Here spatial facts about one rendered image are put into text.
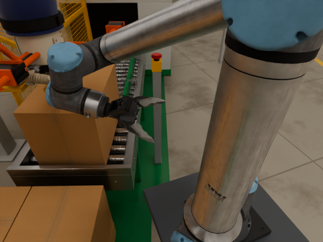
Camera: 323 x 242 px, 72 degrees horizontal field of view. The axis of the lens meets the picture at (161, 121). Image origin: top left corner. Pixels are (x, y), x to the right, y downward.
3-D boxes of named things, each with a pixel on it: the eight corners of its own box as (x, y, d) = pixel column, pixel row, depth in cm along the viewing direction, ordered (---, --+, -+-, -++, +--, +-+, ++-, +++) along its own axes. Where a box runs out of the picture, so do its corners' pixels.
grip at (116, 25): (110, 30, 125) (108, 21, 122) (125, 30, 124) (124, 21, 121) (106, 35, 118) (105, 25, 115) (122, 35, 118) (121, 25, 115)
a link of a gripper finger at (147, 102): (159, 99, 82) (136, 106, 79) (162, 92, 76) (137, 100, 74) (163, 106, 81) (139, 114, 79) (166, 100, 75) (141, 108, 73)
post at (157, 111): (154, 158, 212) (151, 58, 151) (161, 158, 212) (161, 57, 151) (154, 164, 207) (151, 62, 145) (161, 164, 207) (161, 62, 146)
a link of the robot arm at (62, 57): (74, 34, 65) (75, 68, 74) (37, 45, 58) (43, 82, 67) (96, 50, 63) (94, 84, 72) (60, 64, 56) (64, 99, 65)
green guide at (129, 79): (136, 41, 313) (136, 34, 308) (144, 40, 313) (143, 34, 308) (123, 103, 187) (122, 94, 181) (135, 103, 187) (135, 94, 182)
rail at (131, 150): (143, 51, 322) (142, 37, 311) (147, 51, 322) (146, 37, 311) (126, 186, 140) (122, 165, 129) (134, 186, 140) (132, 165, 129)
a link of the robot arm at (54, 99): (41, 88, 65) (45, 111, 72) (83, 100, 66) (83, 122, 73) (55, 70, 72) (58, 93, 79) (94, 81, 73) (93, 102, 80)
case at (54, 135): (72, 109, 181) (57, 63, 157) (121, 109, 181) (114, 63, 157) (39, 166, 134) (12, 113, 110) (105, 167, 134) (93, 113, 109)
